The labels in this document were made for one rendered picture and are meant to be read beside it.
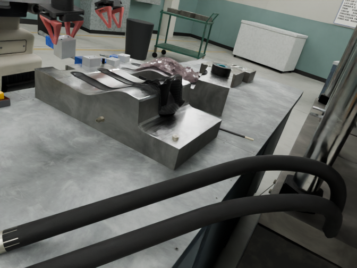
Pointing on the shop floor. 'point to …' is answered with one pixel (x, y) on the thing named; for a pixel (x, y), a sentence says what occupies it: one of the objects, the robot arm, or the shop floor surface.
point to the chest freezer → (269, 45)
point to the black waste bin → (138, 38)
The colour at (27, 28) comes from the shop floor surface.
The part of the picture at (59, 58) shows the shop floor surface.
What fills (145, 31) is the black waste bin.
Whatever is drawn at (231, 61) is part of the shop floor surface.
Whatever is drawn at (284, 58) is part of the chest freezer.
